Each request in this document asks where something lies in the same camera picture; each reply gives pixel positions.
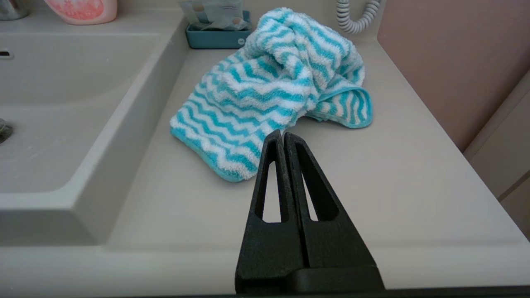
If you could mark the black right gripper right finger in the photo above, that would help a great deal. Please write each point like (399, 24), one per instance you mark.
(335, 248)

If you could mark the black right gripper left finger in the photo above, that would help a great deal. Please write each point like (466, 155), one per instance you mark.
(269, 252)

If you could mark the teal white zigzag striped towel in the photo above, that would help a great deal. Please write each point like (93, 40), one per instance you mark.
(265, 103)

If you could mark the beige wash basin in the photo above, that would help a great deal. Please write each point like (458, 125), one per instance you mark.
(62, 136)

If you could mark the chrome sink drain plug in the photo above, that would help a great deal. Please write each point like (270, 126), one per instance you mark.
(3, 131)

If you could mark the chrome faucet body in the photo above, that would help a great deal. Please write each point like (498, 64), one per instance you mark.
(11, 8)

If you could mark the beige cabinet side panel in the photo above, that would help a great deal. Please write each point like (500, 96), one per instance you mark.
(503, 157)

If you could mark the teal amenity tray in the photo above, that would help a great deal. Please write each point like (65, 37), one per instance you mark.
(215, 39)

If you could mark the silver amenity sachet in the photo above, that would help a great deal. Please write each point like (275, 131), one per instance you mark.
(225, 25)
(213, 10)

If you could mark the pink hand soap pump bottle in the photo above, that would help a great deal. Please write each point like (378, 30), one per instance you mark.
(83, 10)

